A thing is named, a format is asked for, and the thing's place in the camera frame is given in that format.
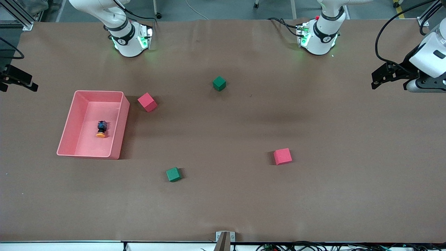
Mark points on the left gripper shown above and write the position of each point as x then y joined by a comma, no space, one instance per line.
404,67

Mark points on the black button with orange cap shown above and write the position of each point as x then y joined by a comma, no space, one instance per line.
101,128

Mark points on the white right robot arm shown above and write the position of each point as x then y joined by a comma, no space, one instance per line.
127,42

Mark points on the grey fabric bundle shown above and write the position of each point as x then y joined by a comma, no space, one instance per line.
35,6

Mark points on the pink plastic bin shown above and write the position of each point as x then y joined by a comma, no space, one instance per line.
87,139

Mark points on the grey metal leg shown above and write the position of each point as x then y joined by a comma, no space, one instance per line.
293,8

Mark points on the red wooden cube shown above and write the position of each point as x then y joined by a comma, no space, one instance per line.
282,156
147,102

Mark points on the black caster wheel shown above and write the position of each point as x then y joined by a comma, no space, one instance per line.
159,15
256,5

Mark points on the green wooden cube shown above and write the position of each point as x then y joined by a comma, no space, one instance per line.
173,174
219,83

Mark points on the aluminium frame post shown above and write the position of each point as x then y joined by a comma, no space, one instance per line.
423,21
24,22

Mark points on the metal arm base connector bracket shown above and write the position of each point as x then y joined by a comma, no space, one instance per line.
302,35
148,36

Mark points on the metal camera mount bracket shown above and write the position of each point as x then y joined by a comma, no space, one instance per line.
224,240

